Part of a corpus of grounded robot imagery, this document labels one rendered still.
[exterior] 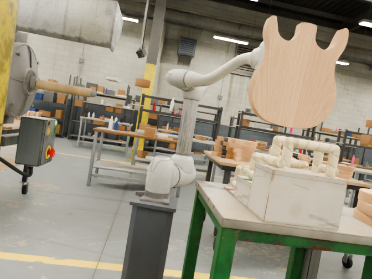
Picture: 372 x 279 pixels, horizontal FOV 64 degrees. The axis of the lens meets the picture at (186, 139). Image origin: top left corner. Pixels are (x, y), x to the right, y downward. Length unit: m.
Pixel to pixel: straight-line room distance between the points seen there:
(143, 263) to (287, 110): 1.22
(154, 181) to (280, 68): 1.00
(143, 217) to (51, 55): 11.41
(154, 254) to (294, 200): 1.08
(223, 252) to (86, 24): 0.82
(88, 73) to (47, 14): 11.44
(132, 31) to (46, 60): 3.47
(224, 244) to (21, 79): 0.84
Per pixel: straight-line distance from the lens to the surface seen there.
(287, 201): 1.03
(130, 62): 12.32
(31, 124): 1.38
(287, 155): 1.01
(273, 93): 1.20
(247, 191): 1.16
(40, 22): 1.03
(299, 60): 1.25
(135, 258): 1.92
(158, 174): 1.80
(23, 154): 1.40
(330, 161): 1.11
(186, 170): 1.95
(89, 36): 0.99
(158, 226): 1.83
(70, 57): 12.69
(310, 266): 1.73
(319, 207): 1.09
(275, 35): 1.22
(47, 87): 1.14
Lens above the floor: 1.20
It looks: 3 degrees down
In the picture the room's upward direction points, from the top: 9 degrees clockwise
